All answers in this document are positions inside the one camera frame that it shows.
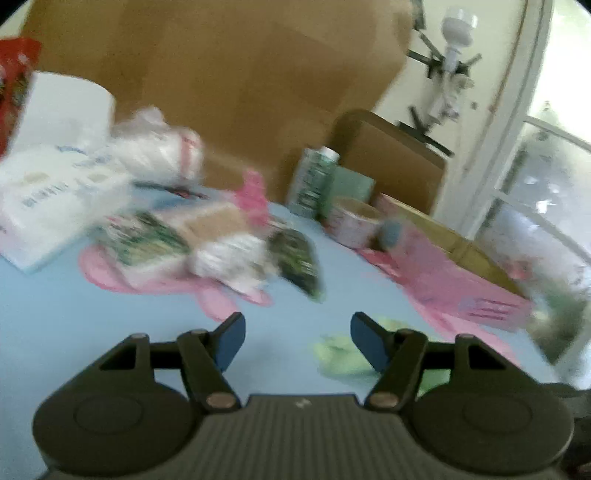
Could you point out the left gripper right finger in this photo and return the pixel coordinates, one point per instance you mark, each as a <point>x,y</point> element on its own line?
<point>396,356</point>

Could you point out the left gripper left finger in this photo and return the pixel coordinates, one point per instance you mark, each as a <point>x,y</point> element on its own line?
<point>205,356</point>

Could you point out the cotton swab bag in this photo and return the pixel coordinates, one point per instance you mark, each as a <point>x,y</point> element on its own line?
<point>240,261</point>

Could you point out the light green cloth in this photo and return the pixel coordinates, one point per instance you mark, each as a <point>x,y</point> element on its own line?
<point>339,358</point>

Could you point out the pink macaron biscuit tin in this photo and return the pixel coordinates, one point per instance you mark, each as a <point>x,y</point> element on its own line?
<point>443,271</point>

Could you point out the dark green patterned pouch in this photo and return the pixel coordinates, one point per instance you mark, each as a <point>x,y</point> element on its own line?
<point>296,260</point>

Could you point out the green clover tissue packet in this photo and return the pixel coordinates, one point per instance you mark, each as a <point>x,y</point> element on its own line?
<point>139,239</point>

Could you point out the pink paper cup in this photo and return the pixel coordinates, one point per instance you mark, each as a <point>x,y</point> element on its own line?
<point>353,223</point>

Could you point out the blue cartoon tablecloth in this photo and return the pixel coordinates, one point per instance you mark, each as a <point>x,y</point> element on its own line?
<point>91,388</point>

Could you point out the teal cup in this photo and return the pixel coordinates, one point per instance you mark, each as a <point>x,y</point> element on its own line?
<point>351,184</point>

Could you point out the brown chair back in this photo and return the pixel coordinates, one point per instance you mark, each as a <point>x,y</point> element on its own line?
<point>401,166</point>

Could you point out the frosted glass window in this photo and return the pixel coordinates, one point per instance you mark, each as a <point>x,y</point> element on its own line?
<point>538,226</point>

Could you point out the plastic bag of cups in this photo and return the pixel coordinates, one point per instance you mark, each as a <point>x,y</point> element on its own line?
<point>154,152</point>

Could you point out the white tissue pack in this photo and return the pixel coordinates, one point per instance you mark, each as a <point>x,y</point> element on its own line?
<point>57,179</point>

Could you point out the white power strip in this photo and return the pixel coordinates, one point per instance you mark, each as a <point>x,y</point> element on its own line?
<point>448,102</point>

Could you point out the wood pattern board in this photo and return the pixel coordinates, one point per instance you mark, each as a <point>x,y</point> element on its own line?
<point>257,80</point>

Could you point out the white light bulb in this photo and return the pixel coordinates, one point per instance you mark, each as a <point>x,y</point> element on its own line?
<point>457,28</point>

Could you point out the red snack box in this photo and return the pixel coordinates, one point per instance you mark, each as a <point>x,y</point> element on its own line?
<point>19,57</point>

